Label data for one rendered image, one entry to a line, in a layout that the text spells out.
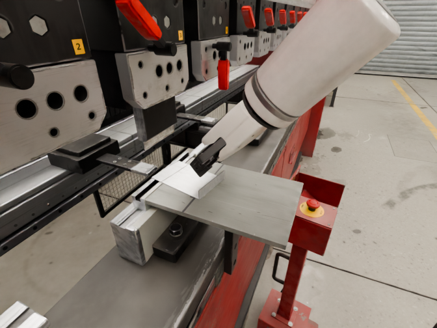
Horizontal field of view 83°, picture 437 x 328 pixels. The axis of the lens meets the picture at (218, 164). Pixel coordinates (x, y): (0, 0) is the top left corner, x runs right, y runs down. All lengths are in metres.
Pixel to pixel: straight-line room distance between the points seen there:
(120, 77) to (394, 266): 1.82
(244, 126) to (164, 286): 0.32
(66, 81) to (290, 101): 0.24
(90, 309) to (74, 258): 1.36
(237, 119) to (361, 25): 0.16
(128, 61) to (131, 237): 0.30
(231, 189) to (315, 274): 1.25
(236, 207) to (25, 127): 0.32
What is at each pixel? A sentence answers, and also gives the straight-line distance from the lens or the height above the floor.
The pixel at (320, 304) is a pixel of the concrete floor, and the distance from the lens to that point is 1.58.
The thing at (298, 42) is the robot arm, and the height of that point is 1.27.
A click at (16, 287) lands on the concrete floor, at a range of 1.91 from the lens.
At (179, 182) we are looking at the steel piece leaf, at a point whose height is 1.00.
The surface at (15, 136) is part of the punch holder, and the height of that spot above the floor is 1.20.
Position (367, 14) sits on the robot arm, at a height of 1.30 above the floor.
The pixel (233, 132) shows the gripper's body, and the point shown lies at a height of 1.16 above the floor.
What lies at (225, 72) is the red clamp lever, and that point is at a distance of 0.56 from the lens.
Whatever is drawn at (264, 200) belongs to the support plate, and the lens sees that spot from 0.47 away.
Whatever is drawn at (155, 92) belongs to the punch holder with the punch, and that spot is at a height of 1.19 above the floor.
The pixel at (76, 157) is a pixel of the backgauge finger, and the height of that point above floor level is 1.02.
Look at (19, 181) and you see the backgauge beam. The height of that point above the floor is 0.98.
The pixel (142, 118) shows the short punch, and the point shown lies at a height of 1.14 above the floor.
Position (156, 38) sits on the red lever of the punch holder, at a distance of 0.36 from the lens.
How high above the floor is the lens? 1.29
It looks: 31 degrees down
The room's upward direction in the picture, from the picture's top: straight up
